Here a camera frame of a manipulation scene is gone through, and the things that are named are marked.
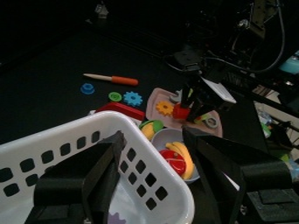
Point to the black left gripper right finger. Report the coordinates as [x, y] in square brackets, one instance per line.
[241, 175]

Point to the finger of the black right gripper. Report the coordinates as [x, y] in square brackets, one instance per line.
[187, 94]
[197, 112]

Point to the blue toy nut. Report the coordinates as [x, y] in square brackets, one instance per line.
[87, 88]

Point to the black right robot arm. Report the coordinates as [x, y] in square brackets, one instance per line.
[187, 58]

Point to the red toy tomato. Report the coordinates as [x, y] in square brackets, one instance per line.
[174, 161]

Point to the blue toy gear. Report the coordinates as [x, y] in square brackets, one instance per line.
[133, 98]

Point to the grey plastic bowl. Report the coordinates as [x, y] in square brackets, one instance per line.
[167, 135]

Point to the grey metal clamp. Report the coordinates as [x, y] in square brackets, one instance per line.
[102, 11]

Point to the green toy disc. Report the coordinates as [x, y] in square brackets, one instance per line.
[115, 96]

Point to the purple toy gear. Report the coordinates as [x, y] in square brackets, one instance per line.
[117, 219]

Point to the green toy piece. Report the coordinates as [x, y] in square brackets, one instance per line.
[201, 118]

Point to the teal container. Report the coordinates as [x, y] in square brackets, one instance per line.
[291, 64]

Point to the white perforated plastic basket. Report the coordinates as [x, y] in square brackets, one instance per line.
[163, 210]

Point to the orange toy gear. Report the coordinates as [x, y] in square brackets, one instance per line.
[165, 108]

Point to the grey toy piece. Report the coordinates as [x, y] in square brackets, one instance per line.
[175, 96]

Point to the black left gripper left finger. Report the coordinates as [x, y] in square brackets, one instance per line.
[78, 180]

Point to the red flat toy box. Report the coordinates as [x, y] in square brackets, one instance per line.
[123, 109]

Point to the yellow green toy corn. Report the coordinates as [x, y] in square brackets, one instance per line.
[150, 128]

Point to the yellow toy banana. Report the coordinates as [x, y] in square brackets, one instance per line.
[186, 157]

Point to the pink plastic tray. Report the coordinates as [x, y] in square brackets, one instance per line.
[155, 97]

